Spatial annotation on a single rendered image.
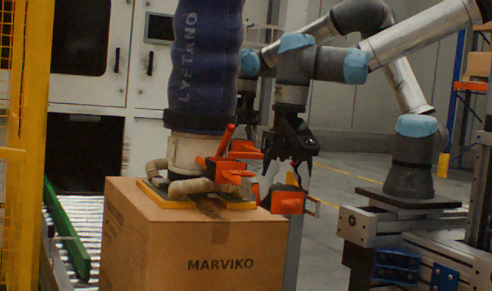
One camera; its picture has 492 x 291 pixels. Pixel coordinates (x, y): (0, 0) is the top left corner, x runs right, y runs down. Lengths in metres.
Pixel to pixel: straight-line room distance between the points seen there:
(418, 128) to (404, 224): 0.27
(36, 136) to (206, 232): 0.79
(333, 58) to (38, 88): 1.16
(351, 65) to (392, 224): 0.61
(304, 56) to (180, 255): 0.64
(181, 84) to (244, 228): 0.46
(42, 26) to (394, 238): 1.31
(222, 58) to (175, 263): 0.59
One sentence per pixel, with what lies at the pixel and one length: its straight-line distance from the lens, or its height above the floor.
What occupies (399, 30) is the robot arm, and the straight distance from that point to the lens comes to 1.42.
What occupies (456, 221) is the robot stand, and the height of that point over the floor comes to 0.97.
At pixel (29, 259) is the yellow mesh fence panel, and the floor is 0.63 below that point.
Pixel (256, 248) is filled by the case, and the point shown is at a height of 0.87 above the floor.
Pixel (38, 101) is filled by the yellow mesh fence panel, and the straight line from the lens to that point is 2.15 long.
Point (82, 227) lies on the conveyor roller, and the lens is 3.02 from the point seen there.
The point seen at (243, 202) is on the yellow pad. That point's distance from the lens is 1.79.
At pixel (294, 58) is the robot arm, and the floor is 1.38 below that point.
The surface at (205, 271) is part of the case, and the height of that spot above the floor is 0.81.
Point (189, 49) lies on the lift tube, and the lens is 1.79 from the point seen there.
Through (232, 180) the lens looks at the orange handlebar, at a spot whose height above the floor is 1.08.
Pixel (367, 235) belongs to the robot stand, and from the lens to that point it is 1.70.
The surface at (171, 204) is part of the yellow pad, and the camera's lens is 1.71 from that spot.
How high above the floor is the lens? 1.33
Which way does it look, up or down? 7 degrees down
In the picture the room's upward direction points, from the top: 6 degrees clockwise
